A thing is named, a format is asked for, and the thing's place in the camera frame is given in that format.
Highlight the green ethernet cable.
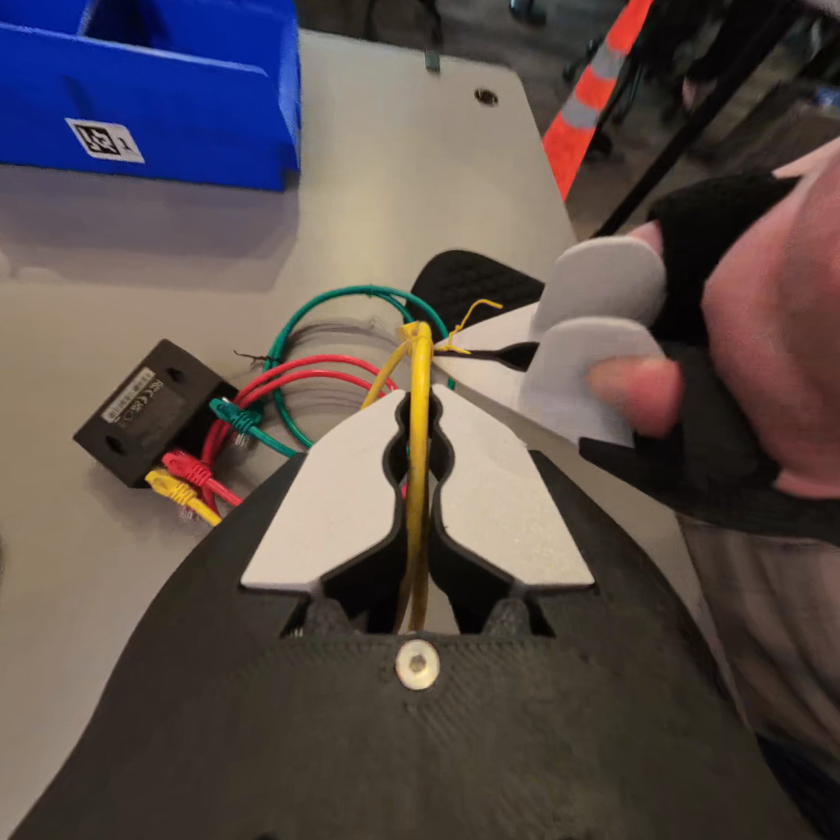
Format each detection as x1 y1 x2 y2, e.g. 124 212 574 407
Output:
207 283 458 459

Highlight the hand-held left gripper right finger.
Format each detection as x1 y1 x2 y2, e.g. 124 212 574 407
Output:
427 386 596 635

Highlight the person's right hand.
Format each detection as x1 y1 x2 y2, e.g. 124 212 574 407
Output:
584 139 840 504

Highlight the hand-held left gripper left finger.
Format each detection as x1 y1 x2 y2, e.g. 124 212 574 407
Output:
240 389 411 632

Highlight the black network switch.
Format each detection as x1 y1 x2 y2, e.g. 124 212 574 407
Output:
72 338 238 490

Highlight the blue plastic bin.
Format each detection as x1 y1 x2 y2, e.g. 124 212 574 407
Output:
0 0 303 193

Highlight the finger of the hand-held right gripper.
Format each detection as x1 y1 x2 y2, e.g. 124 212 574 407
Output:
435 306 540 353
435 353 584 455

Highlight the yellow ethernet cable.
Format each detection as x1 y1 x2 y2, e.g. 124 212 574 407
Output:
143 319 435 635

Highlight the black easel stand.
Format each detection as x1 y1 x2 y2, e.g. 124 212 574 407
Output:
591 0 840 238

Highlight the red ethernet cable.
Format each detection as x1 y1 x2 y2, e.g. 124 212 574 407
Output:
159 354 411 509

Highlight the yellow twist tie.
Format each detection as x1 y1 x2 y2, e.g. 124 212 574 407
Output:
435 298 505 357

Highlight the orange traffic cone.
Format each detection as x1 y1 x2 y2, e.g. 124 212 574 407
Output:
541 0 657 201

